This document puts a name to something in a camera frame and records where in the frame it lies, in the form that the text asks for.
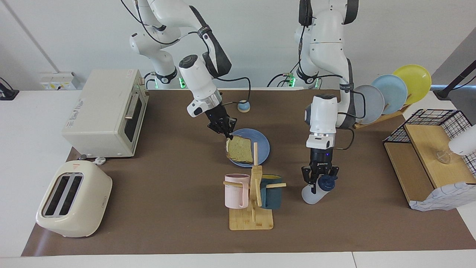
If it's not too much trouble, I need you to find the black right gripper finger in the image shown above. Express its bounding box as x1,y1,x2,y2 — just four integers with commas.
225,118,238,140
208,123,229,139

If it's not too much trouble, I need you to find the translucent squeeze bottle blue cap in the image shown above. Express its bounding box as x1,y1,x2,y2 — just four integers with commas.
302,174,337,205

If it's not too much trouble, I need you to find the toasted bread slice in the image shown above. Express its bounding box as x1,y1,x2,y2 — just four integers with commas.
225,136,254,164

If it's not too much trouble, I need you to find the blue round plate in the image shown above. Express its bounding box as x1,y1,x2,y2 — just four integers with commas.
227,128,270,168

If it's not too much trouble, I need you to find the wooden plate rack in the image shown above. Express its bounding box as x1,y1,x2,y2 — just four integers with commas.
341,103,411,130

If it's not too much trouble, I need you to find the pale grey plate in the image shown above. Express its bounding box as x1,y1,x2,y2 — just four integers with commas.
353,84,385,125

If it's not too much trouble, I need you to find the light blue plate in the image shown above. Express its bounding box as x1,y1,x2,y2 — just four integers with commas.
372,74,408,115

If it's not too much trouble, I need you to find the yellow plate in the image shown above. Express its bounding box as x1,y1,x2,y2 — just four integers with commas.
393,64,432,105

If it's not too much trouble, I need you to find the dark teal mug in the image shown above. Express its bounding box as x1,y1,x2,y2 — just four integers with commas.
259,174,283,210

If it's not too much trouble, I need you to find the pink ribbed mug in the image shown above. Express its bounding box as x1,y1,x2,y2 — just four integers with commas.
224,173,251,209

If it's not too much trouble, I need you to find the wooden mug tree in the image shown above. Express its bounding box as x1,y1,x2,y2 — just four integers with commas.
223,142,287,231

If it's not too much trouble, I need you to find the brown table mat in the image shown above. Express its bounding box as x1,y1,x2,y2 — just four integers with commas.
21,89,476,256

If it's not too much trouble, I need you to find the wooden two-tier shelf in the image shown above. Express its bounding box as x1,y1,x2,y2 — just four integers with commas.
384,124,476,209

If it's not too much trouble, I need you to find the clear glass cup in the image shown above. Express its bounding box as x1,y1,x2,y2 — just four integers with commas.
433,150,452,165

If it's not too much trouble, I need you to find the white checked cloth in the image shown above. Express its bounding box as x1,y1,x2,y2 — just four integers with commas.
409,182,476,212

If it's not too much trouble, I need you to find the white toaster oven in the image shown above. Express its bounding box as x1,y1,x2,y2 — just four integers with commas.
61,69,149,158

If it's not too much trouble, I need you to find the white cylindrical device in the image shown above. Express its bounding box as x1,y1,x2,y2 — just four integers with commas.
448,125,476,156

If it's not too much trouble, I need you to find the cream two-slot toaster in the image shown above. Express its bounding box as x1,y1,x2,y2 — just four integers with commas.
36,160,113,238

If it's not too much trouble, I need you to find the black desk clamp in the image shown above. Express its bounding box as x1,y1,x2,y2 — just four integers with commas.
0,77,20,101

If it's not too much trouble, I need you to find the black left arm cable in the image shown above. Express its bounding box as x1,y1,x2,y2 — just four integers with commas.
327,87,367,151

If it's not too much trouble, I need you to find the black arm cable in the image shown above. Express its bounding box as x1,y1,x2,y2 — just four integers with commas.
120,0,252,106
327,87,367,151

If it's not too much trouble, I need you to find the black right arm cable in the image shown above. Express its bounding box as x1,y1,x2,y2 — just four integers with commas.
120,0,252,106

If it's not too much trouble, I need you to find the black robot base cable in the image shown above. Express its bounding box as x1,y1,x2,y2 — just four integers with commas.
267,61,301,88
143,71,157,90

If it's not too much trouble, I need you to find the black wire basket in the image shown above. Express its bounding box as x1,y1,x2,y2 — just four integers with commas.
383,109,476,175

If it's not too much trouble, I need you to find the toaster cable and plug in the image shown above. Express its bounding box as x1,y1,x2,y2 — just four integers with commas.
78,154,107,165

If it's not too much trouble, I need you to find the black camera stand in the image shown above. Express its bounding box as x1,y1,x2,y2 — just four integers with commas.
431,60,476,100

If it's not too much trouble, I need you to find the white wall socket strip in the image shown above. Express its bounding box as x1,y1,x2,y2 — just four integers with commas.
39,71,80,90

